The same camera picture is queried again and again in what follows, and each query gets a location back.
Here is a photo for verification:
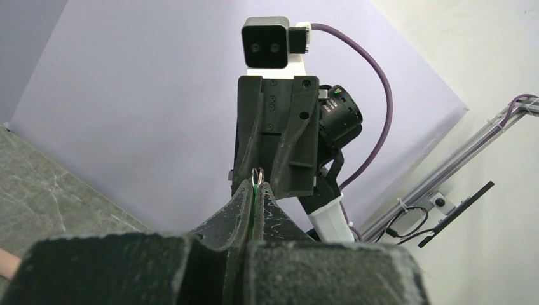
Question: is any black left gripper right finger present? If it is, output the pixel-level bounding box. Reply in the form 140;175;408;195
244;183;430;304

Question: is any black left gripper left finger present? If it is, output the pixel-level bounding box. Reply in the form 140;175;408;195
1;181;254;304

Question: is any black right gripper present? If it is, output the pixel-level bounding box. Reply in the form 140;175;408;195
229;76;319;199

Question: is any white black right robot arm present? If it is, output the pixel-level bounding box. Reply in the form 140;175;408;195
229;76;363;242

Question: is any beige wooden pestle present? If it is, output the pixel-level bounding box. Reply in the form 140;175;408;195
0;249;22;280

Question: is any green plastic key tag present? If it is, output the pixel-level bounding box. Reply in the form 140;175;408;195
248;183;258;240

